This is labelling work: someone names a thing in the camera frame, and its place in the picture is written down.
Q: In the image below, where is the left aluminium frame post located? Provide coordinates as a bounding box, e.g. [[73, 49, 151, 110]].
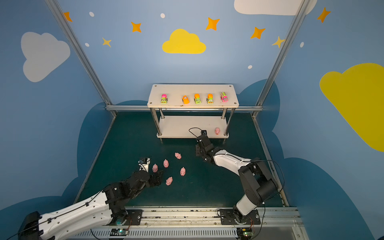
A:
[[45, 0, 113, 107]]

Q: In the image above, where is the orange green toy truck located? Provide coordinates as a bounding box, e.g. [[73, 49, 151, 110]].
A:
[[207, 94, 214, 104]]

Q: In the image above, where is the controller board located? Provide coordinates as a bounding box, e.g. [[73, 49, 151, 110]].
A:
[[110, 228, 129, 237], [237, 228, 254, 240]]

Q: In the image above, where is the left controller board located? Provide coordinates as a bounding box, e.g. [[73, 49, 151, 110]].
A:
[[110, 228, 129, 237]]

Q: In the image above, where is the pink green toy truck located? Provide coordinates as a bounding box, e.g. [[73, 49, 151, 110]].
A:
[[161, 94, 168, 104]]

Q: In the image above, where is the right aluminium frame post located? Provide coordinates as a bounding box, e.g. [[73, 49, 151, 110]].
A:
[[252, 0, 312, 120]]

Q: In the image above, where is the white two-tier shelf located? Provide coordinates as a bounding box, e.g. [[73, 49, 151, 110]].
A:
[[147, 84, 239, 139]]

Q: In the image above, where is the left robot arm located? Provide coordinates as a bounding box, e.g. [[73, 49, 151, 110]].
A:
[[17, 170, 164, 240]]

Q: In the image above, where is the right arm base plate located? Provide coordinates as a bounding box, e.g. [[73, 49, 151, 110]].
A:
[[217, 209, 261, 225]]

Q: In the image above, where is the rear aluminium crossbar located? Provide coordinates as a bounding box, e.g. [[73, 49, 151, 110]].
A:
[[106, 105, 263, 112]]

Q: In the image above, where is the aluminium frame post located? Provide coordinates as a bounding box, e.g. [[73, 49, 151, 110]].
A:
[[252, 0, 312, 120], [45, 0, 113, 107]]

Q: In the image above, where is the orange green toy car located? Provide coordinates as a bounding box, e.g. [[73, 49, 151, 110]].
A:
[[194, 94, 202, 104]]

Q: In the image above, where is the right controller board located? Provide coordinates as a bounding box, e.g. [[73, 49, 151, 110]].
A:
[[237, 228, 254, 240]]

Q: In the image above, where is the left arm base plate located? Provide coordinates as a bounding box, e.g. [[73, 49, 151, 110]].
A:
[[115, 209, 143, 226]]

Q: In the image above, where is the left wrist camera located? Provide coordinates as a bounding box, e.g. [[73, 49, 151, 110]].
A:
[[138, 158, 151, 173]]

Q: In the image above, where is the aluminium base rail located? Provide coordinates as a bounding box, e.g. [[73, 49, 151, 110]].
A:
[[66, 207, 309, 240]]

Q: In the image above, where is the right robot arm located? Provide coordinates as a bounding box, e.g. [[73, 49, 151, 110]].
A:
[[196, 134, 279, 224]]

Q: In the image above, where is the pink green toy car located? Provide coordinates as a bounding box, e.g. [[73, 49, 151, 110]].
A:
[[220, 92, 229, 103]]

